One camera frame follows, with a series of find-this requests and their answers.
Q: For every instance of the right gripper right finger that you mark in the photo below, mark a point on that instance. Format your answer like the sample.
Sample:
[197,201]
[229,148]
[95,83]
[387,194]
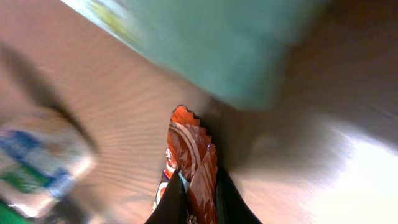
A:
[231,208]

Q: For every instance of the light blue wipes packet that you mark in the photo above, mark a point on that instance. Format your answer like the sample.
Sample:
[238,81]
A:
[233,49]

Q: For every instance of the red Top chocolate bar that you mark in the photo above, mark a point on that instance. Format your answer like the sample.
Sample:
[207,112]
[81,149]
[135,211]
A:
[191,152]

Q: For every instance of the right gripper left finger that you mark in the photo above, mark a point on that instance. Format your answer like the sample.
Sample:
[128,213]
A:
[172,208]

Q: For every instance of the green lid jar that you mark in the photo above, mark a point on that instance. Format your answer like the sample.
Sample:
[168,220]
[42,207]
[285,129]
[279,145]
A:
[43,156]

